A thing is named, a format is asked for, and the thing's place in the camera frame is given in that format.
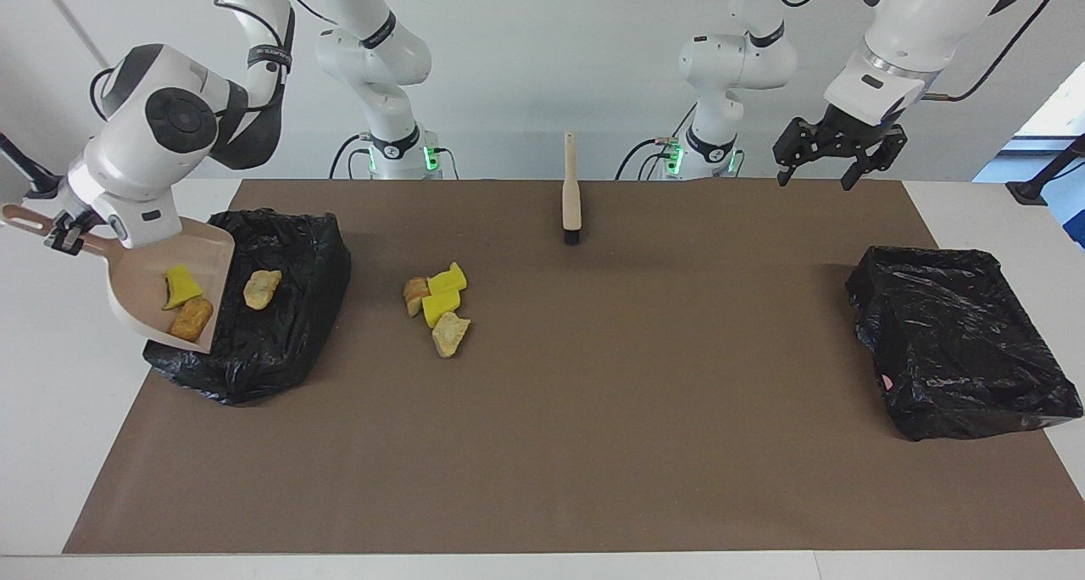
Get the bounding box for beige plastic dustpan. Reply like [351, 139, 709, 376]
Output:
[0, 204, 236, 355]

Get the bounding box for striped croissant bread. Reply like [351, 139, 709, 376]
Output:
[243, 270, 283, 311]

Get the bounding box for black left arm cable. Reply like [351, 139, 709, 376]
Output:
[776, 0, 1059, 103]

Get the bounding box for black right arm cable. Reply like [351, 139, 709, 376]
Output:
[89, 0, 340, 140]

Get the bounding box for black clamp stand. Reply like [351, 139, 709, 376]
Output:
[1006, 135, 1085, 206]
[0, 132, 69, 200]

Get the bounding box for pale angular bread chunk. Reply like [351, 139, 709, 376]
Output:
[431, 312, 472, 360]

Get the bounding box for oval brown bread roll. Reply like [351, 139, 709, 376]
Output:
[168, 298, 214, 343]

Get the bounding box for beige hand brush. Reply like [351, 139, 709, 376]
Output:
[561, 132, 585, 246]

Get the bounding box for black base cable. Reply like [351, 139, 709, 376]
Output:
[615, 105, 698, 181]
[329, 135, 367, 180]

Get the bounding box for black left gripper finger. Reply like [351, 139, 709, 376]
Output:
[773, 118, 827, 187]
[841, 129, 908, 191]

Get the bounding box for yellow sponge block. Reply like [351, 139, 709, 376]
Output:
[426, 261, 469, 297]
[421, 290, 462, 329]

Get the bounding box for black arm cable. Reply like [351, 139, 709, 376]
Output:
[776, 0, 1059, 103]
[89, 0, 340, 140]

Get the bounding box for brown table mat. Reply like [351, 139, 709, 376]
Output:
[64, 179, 1085, 555]

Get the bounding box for black bag-lined bin pink mark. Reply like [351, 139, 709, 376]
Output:
[845, 245, 1084, 442]

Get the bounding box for curved yellow sponge piece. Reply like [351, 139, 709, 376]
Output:
[163, 265, 204, 311]

